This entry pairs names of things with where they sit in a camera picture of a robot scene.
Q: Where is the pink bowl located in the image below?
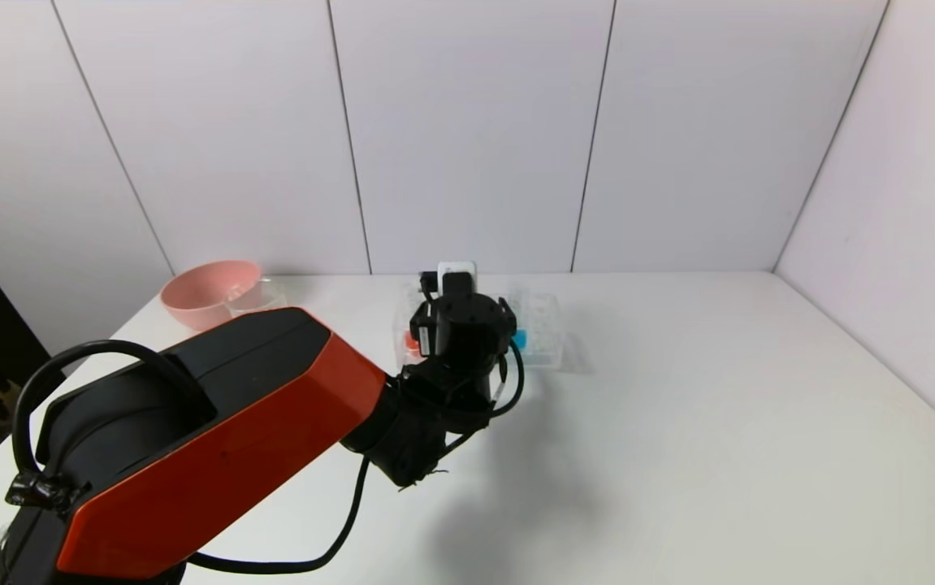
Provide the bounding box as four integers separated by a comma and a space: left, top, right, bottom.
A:
160, 260, 263, 332

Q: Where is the clear plastic test tube rack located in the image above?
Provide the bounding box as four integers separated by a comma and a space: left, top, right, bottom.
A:
392, 280, 565, 371

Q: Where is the clear glass beaker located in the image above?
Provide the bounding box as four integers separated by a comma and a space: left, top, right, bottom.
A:
226, 276, 289, 319

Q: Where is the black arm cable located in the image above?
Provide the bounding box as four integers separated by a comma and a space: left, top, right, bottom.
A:
12, 340, 370, 575

